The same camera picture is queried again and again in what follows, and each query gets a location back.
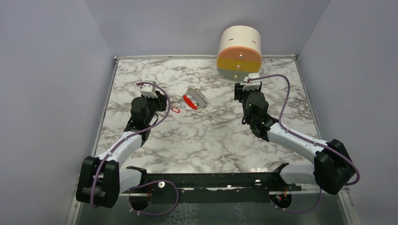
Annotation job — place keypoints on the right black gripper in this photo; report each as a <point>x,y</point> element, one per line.
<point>239,92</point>

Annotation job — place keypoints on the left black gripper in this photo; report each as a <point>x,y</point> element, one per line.
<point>161,101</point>

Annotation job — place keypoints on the red oval key tag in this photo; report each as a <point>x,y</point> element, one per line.
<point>176,110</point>

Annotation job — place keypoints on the silver spiral keyring holder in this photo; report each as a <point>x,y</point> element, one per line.
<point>197,97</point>

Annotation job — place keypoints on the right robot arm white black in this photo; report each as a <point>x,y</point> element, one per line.
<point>331,167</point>

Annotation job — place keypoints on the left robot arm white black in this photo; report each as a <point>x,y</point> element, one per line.
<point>101,180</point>

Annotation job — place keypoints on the round tricolour drawer box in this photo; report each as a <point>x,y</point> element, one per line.
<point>239,52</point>

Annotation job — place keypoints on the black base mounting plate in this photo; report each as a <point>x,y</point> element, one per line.
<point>168,188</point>

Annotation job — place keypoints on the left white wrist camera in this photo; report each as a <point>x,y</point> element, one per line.
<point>147,89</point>

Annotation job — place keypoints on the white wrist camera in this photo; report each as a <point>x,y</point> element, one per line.
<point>147,89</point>
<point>250,84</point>

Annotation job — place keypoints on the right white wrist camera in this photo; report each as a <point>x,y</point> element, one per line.
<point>250,84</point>

